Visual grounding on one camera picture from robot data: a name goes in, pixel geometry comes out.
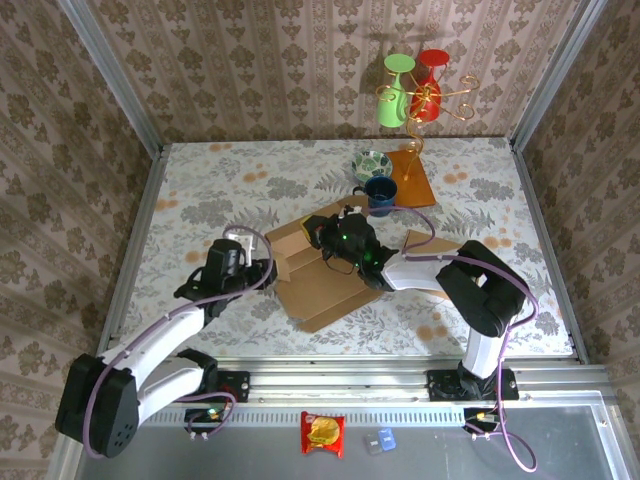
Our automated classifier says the brown cardboard mailer box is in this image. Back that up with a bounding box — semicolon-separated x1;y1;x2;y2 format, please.
263;196;401;334
392;229;469;302

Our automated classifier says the dark blue enamel mug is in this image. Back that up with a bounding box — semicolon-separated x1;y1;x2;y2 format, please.
352;175;399;218

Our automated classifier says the floral tablecloth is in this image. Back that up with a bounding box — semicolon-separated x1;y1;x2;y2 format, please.
116;138;575;359

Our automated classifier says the green leaf pattern bowl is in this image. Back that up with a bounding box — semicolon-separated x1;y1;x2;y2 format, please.
351;150;394;185

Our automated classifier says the orange wooden board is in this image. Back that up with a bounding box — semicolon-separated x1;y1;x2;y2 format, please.
385;148;436;210

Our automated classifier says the green plastic wine glass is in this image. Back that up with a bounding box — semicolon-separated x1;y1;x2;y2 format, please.
374;53;417;129

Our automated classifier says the small left circuit board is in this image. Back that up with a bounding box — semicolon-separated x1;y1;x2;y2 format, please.
184;407;226;434

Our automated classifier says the small circuit board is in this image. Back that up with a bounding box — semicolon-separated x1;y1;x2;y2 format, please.
184;407;226;434
463;407;502;434

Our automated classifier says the red snack packet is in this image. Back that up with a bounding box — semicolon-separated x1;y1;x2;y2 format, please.
299;410;346;460

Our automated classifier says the grey metal plate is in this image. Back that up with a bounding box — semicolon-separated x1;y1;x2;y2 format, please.
74;404;617;480

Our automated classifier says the red plastic wine glass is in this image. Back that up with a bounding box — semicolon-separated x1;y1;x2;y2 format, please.
408;48;450;123

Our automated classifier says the small right circuit board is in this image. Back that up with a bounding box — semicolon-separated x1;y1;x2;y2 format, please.
463;407;502;434

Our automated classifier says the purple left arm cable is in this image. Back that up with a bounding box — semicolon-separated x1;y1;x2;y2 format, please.
82;224;277;460

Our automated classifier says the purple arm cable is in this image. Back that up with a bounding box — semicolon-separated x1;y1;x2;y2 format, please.
82;224;277;460
362;205;541;474

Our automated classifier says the aluminium side rail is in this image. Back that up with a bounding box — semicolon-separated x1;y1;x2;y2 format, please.
93;144;170;370
507;139;590;365

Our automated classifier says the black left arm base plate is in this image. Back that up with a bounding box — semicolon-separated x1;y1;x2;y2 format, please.
161;370;251;404

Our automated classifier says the aluminium mounting rail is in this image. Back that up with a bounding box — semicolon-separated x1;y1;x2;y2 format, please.
69;363;614;407

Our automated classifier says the grey slotted cable duct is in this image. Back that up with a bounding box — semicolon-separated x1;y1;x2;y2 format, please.
89;409;469;428

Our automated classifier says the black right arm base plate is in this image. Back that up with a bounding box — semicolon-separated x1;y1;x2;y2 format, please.
427;368;520;402

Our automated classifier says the gold wire glass rack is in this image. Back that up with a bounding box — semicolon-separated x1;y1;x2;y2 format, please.
374;73;482;181

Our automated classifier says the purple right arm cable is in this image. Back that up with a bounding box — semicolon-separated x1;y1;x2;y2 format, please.
362;205;541;474

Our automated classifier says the aluminium corner post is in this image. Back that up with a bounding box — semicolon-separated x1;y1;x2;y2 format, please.
57;0;167;157
508;0;609;152

